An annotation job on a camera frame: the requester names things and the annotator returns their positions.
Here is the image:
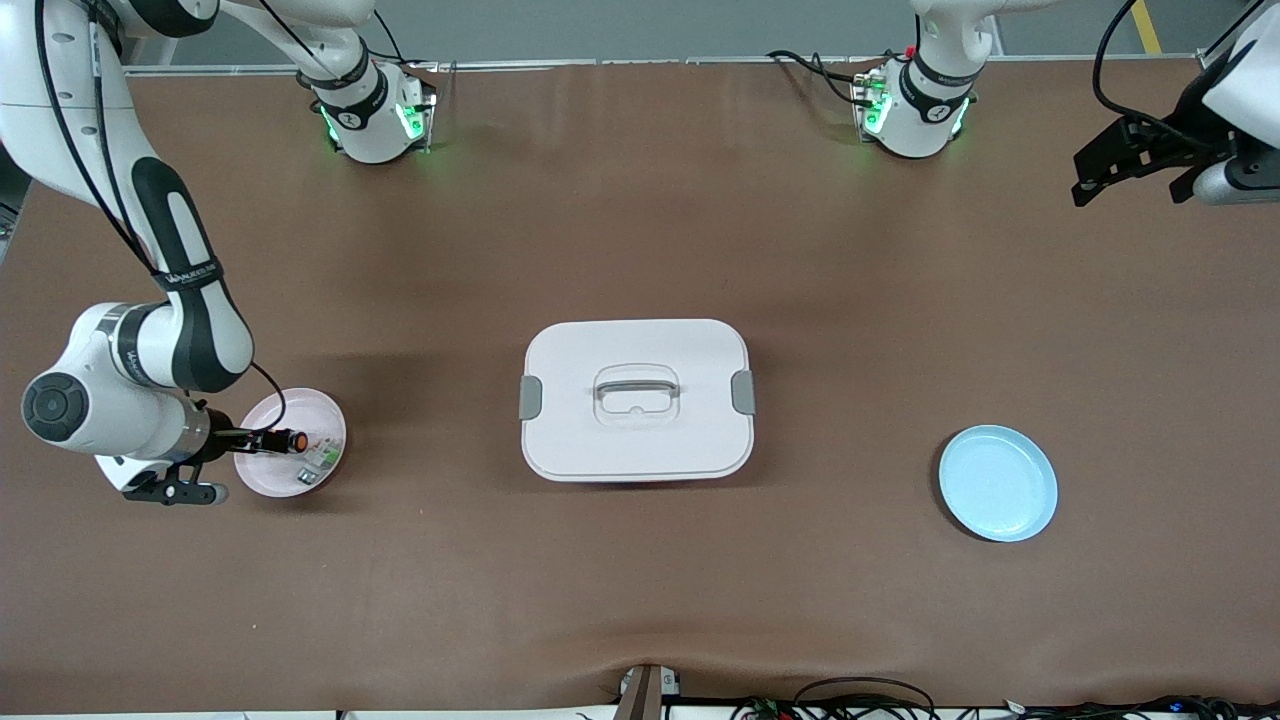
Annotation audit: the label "white lidded storage box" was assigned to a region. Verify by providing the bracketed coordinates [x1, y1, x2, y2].
[518, 318, 757, 484]

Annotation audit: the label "black cable loop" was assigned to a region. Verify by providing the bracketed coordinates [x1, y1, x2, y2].
[793, 677, 938, 720]

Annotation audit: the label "pink round plate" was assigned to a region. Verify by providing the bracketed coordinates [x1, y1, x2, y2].
[233, 387, 348, 499]

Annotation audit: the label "light blue round plate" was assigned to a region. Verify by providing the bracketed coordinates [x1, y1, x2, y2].
[937, 424, 1059, 544]

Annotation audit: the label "green white switch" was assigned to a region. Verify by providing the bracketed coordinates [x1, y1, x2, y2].
[297, 437, 345, 488]

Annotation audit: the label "brown camera mount post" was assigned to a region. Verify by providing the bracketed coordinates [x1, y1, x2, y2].
[615, 663, 683, 720]

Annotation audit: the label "black arm base cables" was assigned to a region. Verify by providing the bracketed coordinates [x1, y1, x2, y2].
[766, 48, 881, 109]
[372, 8, 441, 73]

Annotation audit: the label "black cable bundle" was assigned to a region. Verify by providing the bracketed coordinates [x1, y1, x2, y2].
[1000, 695, 1280, 720]

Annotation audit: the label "grey box lid handle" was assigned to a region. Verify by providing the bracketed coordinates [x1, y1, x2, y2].
[593, 365, 682, 427]

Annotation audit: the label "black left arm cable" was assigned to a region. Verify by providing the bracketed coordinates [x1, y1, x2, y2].
[1093, 0, 1251, 151]

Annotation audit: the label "silver table edge rail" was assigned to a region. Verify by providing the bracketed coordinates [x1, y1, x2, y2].
[125, 52, 1201, 79]

